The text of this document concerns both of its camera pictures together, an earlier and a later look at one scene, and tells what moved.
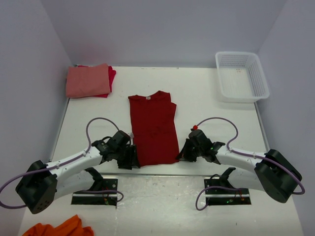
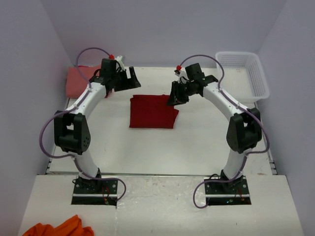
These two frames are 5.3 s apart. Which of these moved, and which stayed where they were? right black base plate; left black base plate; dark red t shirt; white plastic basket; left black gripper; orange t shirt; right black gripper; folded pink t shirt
Moved: dark red t shirt; right black gripper; left black gripper
Stayed: white plastic basket; left black base plate; orange t shirt; right black base plate; folded pink t shirt
